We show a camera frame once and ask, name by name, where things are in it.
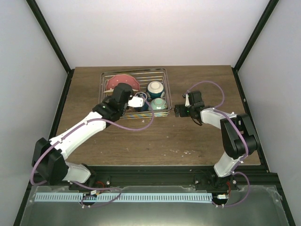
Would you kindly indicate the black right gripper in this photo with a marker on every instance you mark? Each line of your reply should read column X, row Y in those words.
column 177, row 111

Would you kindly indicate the pale green bowl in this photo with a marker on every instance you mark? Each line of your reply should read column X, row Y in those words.
column 158, row 104

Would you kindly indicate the white and teal bowl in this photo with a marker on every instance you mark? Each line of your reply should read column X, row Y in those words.
column 155, row 89

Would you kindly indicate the dark blue mug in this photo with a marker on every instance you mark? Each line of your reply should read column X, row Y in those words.
column 145, row 106

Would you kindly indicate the chrome wire dish rack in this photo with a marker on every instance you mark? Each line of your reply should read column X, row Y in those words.
column 144, row 77

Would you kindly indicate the pink scalloped plate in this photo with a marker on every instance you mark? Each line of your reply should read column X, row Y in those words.
column 123, row 78

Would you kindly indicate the yellow plate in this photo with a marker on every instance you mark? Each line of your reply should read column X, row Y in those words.
column 111, row 90

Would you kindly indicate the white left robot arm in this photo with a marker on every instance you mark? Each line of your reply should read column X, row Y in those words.
column 49, row 161

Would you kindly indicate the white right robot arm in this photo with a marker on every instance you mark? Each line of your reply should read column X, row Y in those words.
column 239, row 137

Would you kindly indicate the light blue slotted strip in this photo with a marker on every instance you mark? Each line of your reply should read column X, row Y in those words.
column 126, row 197

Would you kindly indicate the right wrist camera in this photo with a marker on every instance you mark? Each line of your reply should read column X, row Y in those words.
column 187, row 102

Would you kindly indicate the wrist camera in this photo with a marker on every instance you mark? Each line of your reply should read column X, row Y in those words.
column 187, row 102
column 136, row 102

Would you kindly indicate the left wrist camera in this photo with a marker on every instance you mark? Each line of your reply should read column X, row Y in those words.
column 136, row 102

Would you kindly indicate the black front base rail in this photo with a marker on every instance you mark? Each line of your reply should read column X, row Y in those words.
column 202, row 177

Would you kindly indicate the black right frame post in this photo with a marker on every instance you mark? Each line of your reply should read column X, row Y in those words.
column 271, row 5

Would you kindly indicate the black aluminium frame post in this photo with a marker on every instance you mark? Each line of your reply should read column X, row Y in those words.
column 48, row 33

